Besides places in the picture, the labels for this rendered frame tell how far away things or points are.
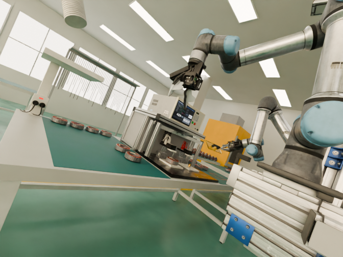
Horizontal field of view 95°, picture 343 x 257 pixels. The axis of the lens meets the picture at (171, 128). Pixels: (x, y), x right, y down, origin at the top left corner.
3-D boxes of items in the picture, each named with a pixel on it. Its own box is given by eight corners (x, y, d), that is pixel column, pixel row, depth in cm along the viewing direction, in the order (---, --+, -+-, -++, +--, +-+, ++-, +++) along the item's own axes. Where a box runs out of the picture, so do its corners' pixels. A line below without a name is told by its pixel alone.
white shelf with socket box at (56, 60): (81, 134, 118) (104, 78, 119) (14, 117, 93) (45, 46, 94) (72, 124, 143) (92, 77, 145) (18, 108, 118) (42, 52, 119)
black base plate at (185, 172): (217, 182, 144) (218, 180, 144) (170, 177, 100) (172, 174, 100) (182, 162, 178) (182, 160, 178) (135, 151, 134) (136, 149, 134)
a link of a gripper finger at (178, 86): (174, 91, 63) (188, 80, 67) (164, 89, 67) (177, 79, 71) (176, 98, 65) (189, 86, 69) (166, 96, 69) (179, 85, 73)
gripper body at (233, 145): (226, 141, 141) (240, 138, 133) (230, 143, 147) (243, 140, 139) (227, 149, 138) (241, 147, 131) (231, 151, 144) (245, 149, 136)
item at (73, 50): (115, 147, 457) (141, 86, 461) (35, 129, 330) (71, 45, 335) (109, 142, 493) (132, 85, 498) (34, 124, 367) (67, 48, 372)
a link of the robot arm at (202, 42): (215, 26, 68) (197, 26, 72) (205, 50, 68) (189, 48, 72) (219, 39, 75) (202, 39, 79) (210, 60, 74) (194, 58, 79)
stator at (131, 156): (142, 164, 103) (144, 158, 103) (126, 160, 97) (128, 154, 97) (137, 158, 113) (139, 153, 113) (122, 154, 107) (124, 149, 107)
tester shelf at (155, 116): (204, 140, 169) (205, 136, 169) (158, 119, 123) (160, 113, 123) (176, 130, 201) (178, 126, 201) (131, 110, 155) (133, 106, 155)
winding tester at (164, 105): (198, 132, 164) (205, 114, 164) (170, 119, 134) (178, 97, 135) (173, 124, 192) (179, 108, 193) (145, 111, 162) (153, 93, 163)
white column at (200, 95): (177, 165, 562) (212, 80, 571) (169, 164, 532) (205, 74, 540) (168, 160, 599) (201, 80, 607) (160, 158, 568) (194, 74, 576)
